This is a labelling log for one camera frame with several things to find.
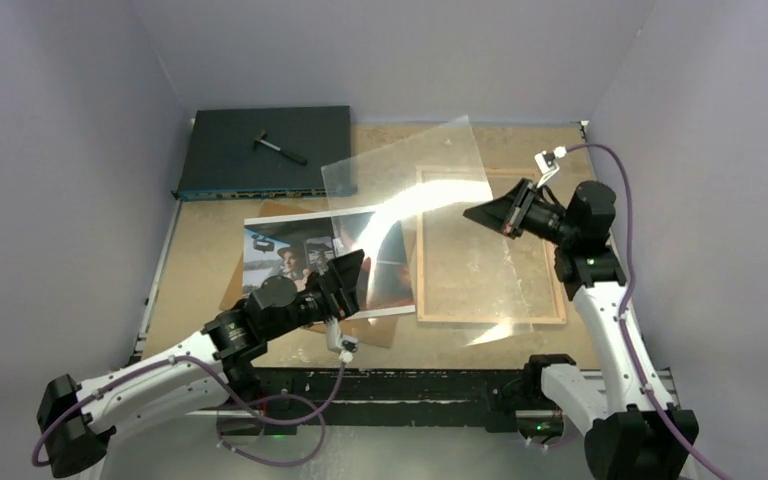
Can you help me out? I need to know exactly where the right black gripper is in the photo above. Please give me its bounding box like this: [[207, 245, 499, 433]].
[[464, 178, 578, 246]]

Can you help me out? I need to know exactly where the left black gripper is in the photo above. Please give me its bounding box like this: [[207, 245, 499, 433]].
[[266, 248, 364, 340]]

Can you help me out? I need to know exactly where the printed photo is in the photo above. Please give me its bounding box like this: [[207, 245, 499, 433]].
[[241, 207, 416, 319]]

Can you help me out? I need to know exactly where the wooden picture frame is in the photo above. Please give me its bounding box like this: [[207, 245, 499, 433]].
[[416, 167, 567, 326]]

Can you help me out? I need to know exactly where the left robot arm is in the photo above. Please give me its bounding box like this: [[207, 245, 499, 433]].
[[31, 250, 365, 479]]

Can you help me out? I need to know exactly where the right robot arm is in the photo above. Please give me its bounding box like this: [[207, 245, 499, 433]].
[[463, 179, 699, 479]]

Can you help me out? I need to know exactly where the small black hammer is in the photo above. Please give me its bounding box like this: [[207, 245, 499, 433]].
[[252, 130, 308, 166]]

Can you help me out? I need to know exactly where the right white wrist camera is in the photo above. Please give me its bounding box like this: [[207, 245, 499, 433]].
[[534, 146, 568, 189]]

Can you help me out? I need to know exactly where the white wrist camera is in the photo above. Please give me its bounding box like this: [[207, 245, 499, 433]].
[[324, 318, 359, 365], [534, 146, 568, 189]]

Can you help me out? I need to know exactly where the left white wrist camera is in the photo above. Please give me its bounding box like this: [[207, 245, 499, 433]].
[[324, 318, 359, 365]]

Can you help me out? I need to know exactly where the dark network switch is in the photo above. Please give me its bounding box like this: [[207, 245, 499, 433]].
[[172, 105, 353, 202]]

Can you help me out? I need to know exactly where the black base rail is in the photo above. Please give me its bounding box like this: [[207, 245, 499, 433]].
[[243, 367, 572, 439]]

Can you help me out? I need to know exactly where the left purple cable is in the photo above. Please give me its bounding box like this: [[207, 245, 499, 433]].
[[30, 354, 352, 469]]

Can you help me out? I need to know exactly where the aluminium extrusion rail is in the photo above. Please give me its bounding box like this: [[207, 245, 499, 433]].
[[97, 369, 683, 417]]

